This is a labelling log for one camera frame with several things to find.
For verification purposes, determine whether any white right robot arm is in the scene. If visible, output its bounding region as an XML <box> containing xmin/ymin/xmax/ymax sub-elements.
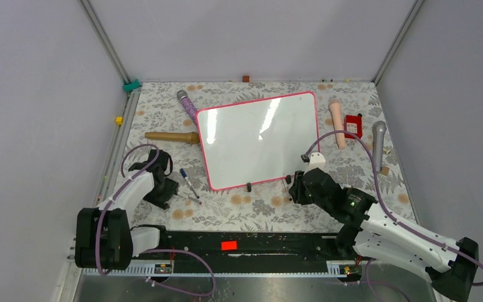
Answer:
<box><xmin>286</xmin><ymin>168</ymin><xmax>479</xmax><ymax>301</ymax></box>

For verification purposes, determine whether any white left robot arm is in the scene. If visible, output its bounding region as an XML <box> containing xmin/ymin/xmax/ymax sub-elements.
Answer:
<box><xmin>74</xmin><ymin>148</ymin><xmax>179</xmax><ymax>274</ymax></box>

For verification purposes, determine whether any pink framed whiteboard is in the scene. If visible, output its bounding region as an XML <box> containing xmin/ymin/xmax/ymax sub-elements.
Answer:
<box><xmin>196</xmin><ymin>91</ymin><xmax>319</xmax><ymax>191</ymax></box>

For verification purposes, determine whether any blue capped marker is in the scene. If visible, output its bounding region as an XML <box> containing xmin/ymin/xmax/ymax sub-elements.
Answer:
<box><xmin>179</xmin><ymin>169</ymin><xmax>200</xmax><ymax>199</ymax></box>

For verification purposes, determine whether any brown wooden toy microphone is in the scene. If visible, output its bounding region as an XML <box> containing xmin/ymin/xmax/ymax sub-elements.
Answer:
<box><xmin>144</xmin><ymin>131</ymin><xmax>201</xmax><ymax>145</ymax></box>

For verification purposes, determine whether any small wooden cube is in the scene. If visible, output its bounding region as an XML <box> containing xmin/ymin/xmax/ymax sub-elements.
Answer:
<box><xmin>380</xmin><ymin>166</ymin><xmax>391</xmax><ymax>176</ymax></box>

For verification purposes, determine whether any red box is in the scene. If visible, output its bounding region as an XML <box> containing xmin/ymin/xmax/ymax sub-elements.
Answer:
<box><xmin>344</xmin><ymin>113</ymin><xmax>363</xmax><ymax>139</ymax></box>

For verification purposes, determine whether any silver toy microphone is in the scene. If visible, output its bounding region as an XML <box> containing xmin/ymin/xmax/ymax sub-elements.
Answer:
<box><xmin>372</xmin><ymin>121</ymin><xmax>387</xmax><ymax>173</ymax></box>

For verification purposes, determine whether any purple patterned toy microphone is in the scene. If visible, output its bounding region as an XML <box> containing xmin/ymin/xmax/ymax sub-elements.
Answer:
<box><xmin>177</xmin><ymin>90</ymin><xmax>197</xmax><ymax>125</ymax></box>

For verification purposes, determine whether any teal block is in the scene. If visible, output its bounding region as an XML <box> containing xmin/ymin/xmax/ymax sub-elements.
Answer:
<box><xmin>123</xmin><ymin>79</ymin><xmax>142</xmax><ymax>93</ymax></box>

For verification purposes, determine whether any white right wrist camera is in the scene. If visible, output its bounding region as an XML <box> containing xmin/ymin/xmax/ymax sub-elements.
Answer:
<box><xmin>301</xmin><ymin>152</ymin><xmax>326</xmax><ymax>172</ymax></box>

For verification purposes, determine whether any red label on rail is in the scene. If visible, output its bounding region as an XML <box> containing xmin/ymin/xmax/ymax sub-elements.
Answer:
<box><xmin>220</xmin><ymin>240</ymin><xmax>238</xmax><ymax>251</ymax></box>

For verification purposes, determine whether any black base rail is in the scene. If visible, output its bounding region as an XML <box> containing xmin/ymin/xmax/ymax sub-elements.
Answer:
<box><xmin>137</xmin><ymin>231</ymin><xmax>356</xmax><ymax>274</ymax></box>

